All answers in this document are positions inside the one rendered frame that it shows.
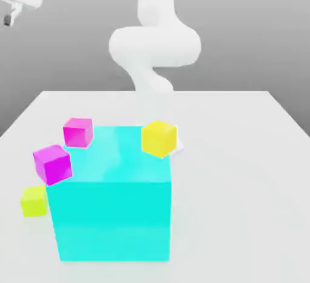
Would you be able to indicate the large cyan box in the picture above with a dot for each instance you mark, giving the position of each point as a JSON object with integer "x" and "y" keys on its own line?
{"x": 111, "y": 215}

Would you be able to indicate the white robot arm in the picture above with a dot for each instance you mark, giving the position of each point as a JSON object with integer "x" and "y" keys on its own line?
{"x": 155, "y": 46}

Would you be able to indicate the small magenta cube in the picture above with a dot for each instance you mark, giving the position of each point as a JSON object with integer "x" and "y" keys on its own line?
{"x": 78, "y": 133}
{"x": 53, "y": 165}

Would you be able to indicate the small lime yellow cube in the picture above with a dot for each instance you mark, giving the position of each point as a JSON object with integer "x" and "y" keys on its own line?
{"x": 34, "y": 202}

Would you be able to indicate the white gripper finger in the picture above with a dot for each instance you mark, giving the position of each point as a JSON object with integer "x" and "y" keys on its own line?
{"x": 7, "y": 21}
{"x": 17, "y": 11}

